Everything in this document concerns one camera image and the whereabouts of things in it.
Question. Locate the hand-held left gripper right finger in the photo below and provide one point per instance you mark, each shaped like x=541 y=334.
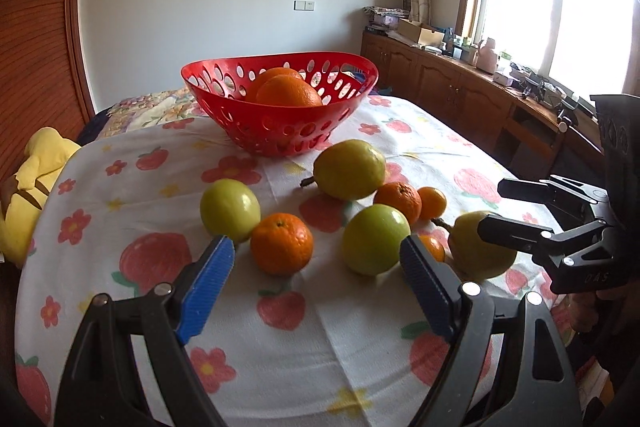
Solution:
x=425 y=292

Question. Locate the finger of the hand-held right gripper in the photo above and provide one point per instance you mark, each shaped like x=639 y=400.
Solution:
x=505 y=232
x=525 y=191

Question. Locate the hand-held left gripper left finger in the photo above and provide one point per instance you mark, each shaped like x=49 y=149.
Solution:
x=210 y=287

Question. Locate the small yellow-green pear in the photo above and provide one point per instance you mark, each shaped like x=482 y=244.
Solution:
x=475 y=257

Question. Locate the small tangerine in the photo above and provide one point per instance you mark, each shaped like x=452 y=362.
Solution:
x=432 y=203
x=436 y=249

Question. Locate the green apple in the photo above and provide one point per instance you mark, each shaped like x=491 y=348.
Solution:
x=230 y=207
x=372 y=239

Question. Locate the medium tangerine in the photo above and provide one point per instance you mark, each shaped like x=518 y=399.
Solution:
x=397 y=202
x=281 y=244

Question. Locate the large yellow-green pear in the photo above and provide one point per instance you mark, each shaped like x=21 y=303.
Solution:
x=350 y=169

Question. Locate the red perforated plastic basket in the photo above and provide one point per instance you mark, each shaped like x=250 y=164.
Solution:
x=280 y=132

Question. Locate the white strawberry print tablecloth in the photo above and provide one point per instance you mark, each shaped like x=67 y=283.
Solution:
x=310 y=347

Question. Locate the white jug on cabinet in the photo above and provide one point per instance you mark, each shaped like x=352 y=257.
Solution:
x=487 y=56

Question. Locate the wooden cabinet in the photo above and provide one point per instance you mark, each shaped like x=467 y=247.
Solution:
x=440 y=77

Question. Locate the wooden framed window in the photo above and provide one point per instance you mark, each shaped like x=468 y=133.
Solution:
x=525 y=7

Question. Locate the floral blanket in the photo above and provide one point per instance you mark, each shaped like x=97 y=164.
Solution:
x=145 y=107

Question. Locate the open cardboard box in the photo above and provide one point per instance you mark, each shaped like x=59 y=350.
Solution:
x=417 y=32

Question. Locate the large orange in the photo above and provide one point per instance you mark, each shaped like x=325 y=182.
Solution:
x=290 y=92
x=262 y=79

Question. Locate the yellow plush toy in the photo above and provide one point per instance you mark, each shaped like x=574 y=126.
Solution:
x=30 y=177

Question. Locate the pink storage box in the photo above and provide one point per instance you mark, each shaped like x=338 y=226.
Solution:
x=384 y=23

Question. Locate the folded patterned cloth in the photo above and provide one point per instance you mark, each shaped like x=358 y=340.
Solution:
x=385 y=11

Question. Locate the white wall switch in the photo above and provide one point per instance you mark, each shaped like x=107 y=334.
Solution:
x=304 y=5

